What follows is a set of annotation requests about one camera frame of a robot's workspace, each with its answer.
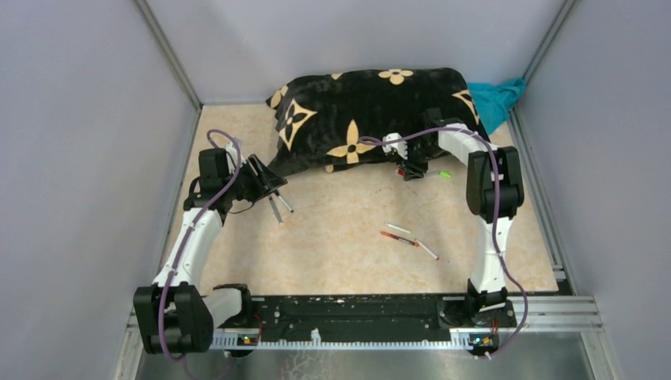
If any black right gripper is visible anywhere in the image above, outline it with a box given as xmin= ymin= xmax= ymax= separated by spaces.
xmin=396 ymin=141 xmax=445 ymax=182

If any grey checkered pen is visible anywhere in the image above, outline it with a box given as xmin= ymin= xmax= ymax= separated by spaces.
xmin=268 ymin=196 xmax=283 ymax=224

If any white marker with black cap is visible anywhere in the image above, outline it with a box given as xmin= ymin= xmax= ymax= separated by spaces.
xmin=275 ymin=191 xmax=294 ymax=213

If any white pen with green tip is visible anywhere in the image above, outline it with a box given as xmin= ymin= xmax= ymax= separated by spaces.
xmin=385 ymin=222 xmax=412 ymax=234

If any red orange pen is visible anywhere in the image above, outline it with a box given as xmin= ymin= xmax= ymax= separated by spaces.
xmin=380 ymin=231 xmax=419 ymax=247

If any white marker with red tip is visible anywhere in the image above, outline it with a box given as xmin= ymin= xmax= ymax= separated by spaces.
xmin=415 ymin=239 xmax=440 ymax=260

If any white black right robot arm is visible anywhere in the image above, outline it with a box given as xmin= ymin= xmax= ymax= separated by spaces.
xmin=392 ymin=108 xmax=525 ymax=326

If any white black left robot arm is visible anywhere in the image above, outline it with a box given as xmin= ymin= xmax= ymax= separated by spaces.
xmin=133 ymin=147 xmax=287 ymax=360

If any black pillow with beige flowers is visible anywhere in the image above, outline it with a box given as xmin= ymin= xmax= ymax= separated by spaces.
xmin=266 ymin=67 xmax=489 ymax=177

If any teal cloth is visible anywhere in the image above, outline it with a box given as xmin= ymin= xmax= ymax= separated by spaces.
xmin=468 ymin=78 xmax=526 ymax=135

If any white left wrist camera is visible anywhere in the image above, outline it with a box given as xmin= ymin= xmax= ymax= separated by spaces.
xmin=225 ymin=138 xmax=244 ymax=165

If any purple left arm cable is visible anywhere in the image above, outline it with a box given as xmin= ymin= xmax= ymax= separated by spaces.
xmin=157 ymin=129 xmax=243 ymax=380

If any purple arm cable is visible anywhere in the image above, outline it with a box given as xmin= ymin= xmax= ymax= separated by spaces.
xmin=157 ymin=129 xmax=243 ymax=380
xmin=358 ymin=125 xmax=530 ymax=360

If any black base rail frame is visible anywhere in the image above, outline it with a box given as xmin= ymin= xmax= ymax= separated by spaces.
xmin=127 ymin=293 xmax=604 ymax=359

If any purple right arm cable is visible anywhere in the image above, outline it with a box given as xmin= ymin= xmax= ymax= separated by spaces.
xmin=358 ymin=125 xmax=530 ymax=360

